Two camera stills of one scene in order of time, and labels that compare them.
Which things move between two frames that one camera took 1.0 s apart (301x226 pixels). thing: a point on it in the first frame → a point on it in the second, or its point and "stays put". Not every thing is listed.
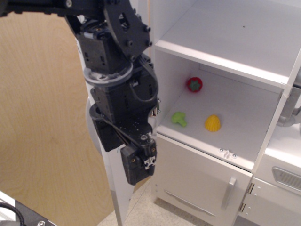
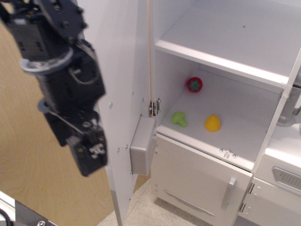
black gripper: x=122 y=118 → x=67 y=123
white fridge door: x=208 y=189 stays put
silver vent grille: x=287 y=178 stays put
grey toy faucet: x=291 y=117 stays put
